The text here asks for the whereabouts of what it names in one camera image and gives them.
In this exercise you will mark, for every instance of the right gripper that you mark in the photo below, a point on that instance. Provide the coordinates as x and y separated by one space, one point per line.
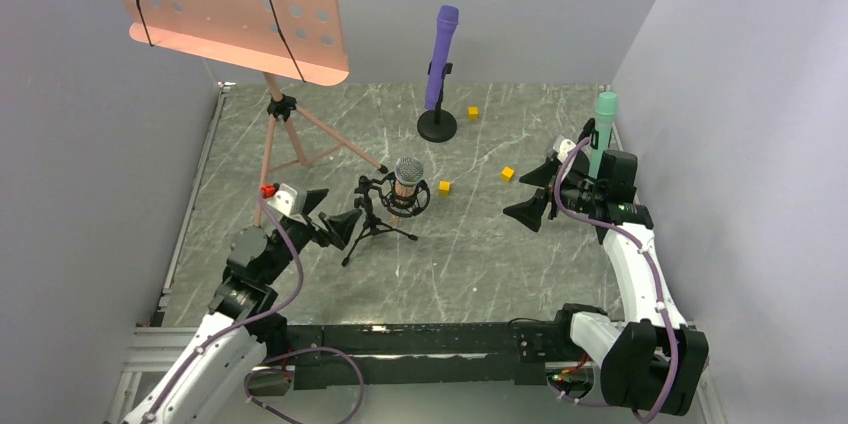
563 188

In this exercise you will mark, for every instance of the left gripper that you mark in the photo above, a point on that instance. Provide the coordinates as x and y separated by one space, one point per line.
313 223

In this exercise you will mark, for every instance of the black shock mount tripod stand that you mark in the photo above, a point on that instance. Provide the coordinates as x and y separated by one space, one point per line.
373 197

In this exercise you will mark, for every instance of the glitter silver microphone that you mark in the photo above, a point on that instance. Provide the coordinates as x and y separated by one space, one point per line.
408 173

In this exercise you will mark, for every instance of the mint green microphone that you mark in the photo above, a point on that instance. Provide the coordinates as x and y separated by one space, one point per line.
606 109

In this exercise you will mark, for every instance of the black round-base clamp stand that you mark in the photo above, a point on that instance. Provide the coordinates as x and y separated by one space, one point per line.
438 125

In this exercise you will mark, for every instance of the purple microphone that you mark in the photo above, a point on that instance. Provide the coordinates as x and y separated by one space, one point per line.
446 24

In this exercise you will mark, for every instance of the black round-base clip stand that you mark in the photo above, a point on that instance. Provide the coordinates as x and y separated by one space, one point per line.
589 134

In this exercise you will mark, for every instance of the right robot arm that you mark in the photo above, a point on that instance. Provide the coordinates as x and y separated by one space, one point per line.
650 362

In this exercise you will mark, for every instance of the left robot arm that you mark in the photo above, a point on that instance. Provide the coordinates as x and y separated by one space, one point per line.
263 275

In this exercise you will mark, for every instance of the pink perforated music stand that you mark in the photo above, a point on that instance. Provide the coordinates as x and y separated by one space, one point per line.
296 39

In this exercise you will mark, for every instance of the yellow cube middle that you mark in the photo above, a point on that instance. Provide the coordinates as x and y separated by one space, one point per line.
507 174

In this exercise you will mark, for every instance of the yellow cube near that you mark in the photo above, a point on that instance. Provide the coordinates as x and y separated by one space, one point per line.
444 188

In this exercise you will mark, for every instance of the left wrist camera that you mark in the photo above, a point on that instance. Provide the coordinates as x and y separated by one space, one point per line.
287 200

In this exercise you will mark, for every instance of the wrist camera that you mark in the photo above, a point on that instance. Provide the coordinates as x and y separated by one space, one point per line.
558 150
287 200

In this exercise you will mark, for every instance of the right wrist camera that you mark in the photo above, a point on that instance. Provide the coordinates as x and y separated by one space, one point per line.
558 150

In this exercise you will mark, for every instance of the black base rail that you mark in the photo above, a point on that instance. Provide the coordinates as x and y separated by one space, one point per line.
521 351

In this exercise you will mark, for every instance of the aluminium table frame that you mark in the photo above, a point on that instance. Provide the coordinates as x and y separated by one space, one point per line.
156 347

